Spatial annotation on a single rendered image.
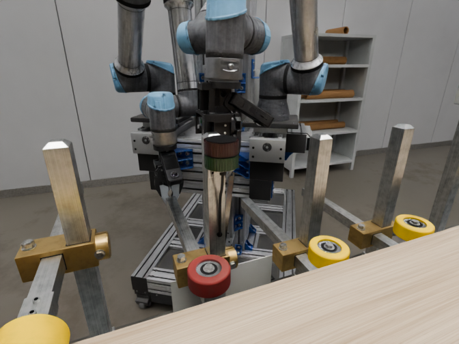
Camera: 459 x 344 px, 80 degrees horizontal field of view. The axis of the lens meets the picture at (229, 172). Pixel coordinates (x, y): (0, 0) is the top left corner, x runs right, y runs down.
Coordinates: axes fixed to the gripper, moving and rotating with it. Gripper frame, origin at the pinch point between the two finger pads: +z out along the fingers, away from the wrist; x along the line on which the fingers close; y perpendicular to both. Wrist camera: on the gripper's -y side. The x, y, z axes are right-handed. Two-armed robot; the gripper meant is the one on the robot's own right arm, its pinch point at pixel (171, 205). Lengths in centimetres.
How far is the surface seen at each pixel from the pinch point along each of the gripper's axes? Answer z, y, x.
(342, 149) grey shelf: 62, 191, -256
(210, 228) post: -11.7, -35.6, -2.5
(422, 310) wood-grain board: -7, -63, -28
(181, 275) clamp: -2.7, -36.4, 4.2
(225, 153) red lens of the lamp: -29, -42, -4
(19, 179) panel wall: 65, 233, 116
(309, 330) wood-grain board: -7, -59, -10
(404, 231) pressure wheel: -7, -46, -46
